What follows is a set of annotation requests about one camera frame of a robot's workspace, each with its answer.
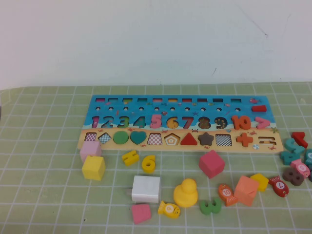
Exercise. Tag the yellow wooden number six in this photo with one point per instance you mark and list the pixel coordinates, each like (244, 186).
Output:
(146, 168)

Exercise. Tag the teal wooden heart piece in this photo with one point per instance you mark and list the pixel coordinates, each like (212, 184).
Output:
(138, 137)

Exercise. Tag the wooden number shape puzzle board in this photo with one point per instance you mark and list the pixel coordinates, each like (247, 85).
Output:
(195, 113)

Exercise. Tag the red wooden triangle piece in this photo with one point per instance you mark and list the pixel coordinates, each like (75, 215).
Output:
(189, 141)

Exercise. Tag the green wooden circle piece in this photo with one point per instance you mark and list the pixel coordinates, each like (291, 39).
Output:
(120, 137)

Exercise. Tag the brown wooden star piece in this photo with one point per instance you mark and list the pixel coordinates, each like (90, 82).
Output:
(206, 139)

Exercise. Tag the pink wooden trapezoid piece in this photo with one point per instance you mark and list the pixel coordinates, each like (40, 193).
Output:
(141, 214)

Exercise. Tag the yellow wooden pentagon piece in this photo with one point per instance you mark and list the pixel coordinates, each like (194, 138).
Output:
(262, 181)

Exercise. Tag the yellow wooden equals sign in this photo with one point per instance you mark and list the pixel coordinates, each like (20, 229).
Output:
(130, 158)

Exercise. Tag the light pink cube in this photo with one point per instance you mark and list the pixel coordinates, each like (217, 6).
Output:
(90, 148)

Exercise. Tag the magenta cube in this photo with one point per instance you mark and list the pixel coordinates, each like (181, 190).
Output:
(212, 164)

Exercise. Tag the white cube plug adapter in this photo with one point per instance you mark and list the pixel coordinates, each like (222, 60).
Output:
(146, 190)

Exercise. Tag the yellow cube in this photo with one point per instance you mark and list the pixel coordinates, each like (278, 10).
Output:
(93, 169)

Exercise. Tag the yellow rubber duck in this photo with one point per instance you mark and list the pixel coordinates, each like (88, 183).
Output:
(185, 195)

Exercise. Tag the orange wooden plus sign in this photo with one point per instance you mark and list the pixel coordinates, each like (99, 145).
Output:
(244, 140)

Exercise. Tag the yellow wooden fish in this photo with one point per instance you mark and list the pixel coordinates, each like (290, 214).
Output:
(169, 209)

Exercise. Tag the green wooden number three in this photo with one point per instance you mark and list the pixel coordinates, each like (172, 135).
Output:
(204, 208)

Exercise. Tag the red wooden minus block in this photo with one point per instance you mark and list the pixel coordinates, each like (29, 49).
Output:
(259, 109)

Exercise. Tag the orange wooden fish number ten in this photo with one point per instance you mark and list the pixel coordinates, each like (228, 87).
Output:
(226, 193)

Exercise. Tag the pink wooden greater-than sign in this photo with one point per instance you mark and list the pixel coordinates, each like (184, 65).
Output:
(267, 122)

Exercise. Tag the salmon orange cube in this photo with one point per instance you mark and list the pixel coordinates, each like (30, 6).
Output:
(246, 191)

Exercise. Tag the green grid pattern table mat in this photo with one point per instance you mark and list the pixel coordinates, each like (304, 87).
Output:
(48, 195)

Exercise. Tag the teal wooden number four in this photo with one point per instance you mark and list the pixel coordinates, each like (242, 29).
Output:
(287, 157)

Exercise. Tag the teal wooden number two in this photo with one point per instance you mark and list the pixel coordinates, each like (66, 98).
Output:
(291, 145)

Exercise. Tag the red wooden fish number seven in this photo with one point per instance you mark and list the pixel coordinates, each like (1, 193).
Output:
(280, 186)

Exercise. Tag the brown wooden number eight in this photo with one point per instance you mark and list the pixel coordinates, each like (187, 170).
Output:
(294, 177)

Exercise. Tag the pink wooden fish number five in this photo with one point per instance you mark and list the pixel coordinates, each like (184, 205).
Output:
(302, 167)

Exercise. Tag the teal wooden fish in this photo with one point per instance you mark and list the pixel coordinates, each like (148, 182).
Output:
(309, 157)

